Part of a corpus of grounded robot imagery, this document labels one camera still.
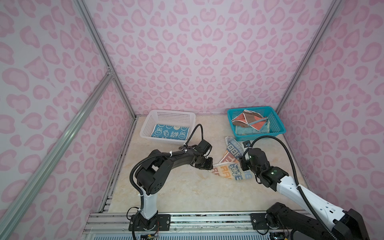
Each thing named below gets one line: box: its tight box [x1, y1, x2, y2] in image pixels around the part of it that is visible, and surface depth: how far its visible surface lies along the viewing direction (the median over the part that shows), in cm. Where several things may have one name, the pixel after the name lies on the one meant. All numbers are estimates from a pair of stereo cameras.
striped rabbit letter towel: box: [208, 136, 254, 181], surface depth 92 cm
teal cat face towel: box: [235, 120, 270, 136], surface depth 112 cm
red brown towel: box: [231, 109, 269, 131], surface depth 112 cm
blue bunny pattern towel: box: [150, 124, 190, 141], surface depth 109 cm
